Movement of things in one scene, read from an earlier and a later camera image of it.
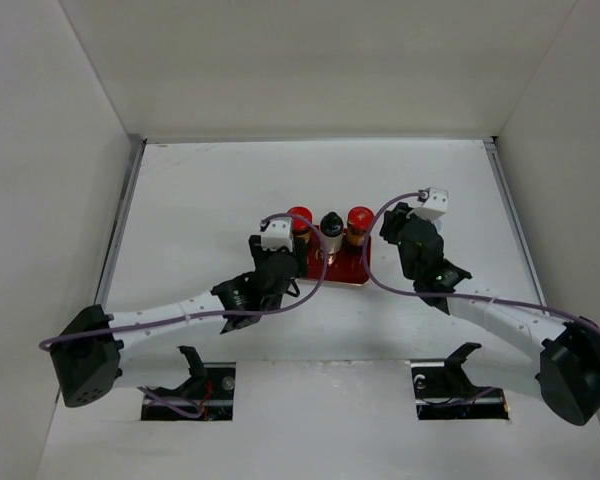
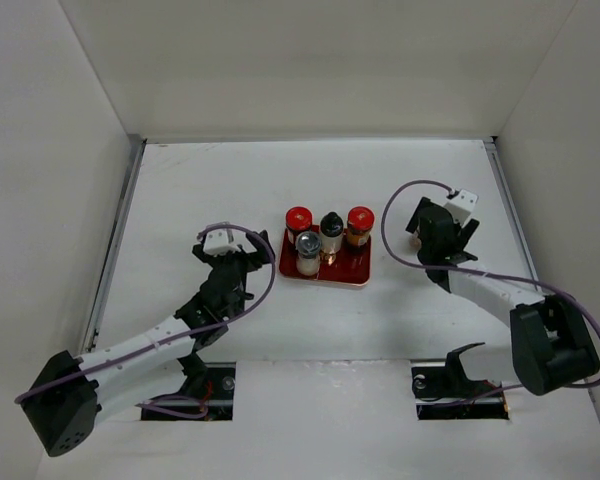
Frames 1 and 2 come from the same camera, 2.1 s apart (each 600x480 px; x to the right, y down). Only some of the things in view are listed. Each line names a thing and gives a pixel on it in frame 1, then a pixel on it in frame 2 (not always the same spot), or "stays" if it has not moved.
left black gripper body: x=265 y=255 -> x=245 y=263
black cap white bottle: x=331 y=229 stays
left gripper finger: x=255 y=246 -> x=198 y=250
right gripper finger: x=393 y=223 -> x=420 y=215
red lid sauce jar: x=359 y=220 stays
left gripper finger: x=302 y=256 -> x=261 y=254
